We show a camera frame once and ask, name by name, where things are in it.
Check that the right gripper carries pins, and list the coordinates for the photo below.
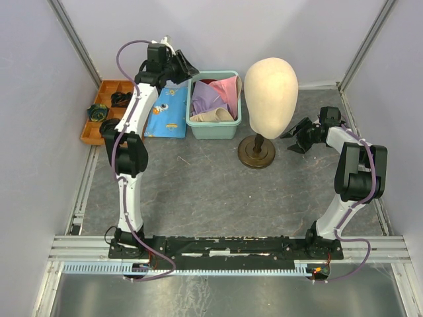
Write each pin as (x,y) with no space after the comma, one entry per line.
(301,146)

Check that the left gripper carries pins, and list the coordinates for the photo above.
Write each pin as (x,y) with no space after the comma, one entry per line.
(191,71)

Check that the purple bucket hat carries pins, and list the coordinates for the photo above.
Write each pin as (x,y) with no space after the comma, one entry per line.
(205,99)

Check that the blue printed cloth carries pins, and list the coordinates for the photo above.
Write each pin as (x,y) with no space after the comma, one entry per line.
(167,118)

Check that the teal plastic basket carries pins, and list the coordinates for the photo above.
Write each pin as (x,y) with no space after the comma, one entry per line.
(211,130)

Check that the cream mannequin head stand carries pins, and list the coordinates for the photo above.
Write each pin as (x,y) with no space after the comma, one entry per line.
(271,91)

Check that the wooden compartment tray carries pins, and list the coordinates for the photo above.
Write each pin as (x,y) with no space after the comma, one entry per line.
(91,134)

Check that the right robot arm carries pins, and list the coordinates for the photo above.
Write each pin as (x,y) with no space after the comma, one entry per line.
(360,177)

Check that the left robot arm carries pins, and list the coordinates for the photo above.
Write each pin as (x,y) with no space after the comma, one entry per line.
(126,151)

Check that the dark red hat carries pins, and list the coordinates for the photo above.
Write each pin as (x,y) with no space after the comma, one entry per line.
(207,81)

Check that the pink bucket hat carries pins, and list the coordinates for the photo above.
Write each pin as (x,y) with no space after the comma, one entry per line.
(228,89)

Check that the beige bucket hat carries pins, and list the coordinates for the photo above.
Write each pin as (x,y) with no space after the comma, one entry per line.
(217,115)

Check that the yellow blue rolled tie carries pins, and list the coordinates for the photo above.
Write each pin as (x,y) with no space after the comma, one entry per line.
(97,112)

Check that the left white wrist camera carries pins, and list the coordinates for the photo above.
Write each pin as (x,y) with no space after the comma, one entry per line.
(166,40)

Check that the light blue cable duct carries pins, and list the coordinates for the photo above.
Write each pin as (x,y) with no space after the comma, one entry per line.
(127,268)

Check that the right aluminium corner post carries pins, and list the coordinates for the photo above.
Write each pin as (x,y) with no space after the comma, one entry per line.
(365,46)

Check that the aluminium corner post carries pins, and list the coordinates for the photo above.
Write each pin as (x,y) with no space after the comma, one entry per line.
(365,46)
(77,43)

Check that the left aluminium corner post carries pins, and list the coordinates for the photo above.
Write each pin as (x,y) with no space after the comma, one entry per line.
(77,43)

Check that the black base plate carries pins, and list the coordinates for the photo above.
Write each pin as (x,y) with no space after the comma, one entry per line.
(243,253)

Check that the aluminium front rail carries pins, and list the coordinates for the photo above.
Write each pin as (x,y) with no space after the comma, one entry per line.
(384,249)

